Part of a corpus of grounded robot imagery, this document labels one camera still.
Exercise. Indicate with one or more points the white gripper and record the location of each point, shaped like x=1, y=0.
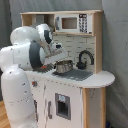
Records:
x=56, y=56

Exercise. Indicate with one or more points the silver toy pot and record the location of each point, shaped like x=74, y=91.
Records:
x=64, y=66

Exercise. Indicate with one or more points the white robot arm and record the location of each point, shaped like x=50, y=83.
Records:
x=32, y=47

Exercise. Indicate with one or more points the wooden toy kitchen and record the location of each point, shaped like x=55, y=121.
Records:
x=87, y=97

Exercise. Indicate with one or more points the grey toy sink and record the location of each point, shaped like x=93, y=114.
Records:
x=75, y=74

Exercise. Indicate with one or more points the toy microwave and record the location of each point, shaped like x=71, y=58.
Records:
x=73, y=23

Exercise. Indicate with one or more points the red left knob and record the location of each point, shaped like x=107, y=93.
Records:
x=34, y=83

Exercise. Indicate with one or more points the toy fridge door dispenser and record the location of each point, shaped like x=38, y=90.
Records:
x=59, y=105

